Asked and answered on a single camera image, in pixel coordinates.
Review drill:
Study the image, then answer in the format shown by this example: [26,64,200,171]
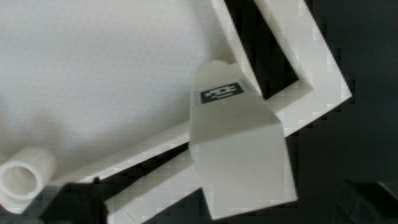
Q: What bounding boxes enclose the white desk leg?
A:
[191,61,297,220]

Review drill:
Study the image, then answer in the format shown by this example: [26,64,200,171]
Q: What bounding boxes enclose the white front fence rail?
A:
[104,83,354,224]

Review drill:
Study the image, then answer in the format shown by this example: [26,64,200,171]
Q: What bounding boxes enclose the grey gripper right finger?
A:
[337,181,398,224]

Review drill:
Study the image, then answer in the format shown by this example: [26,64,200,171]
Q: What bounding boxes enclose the white desk top tray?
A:
[0,0,265,214]

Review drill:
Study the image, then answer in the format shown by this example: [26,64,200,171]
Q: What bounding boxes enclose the white right fence rail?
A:
[255,0,353,103]

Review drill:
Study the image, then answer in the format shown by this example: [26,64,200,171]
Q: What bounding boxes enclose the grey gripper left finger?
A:
[24,179,109,224]

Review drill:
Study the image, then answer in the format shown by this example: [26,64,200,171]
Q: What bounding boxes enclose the white fence rail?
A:
[104,83,354,224]
[255,0,353,103]

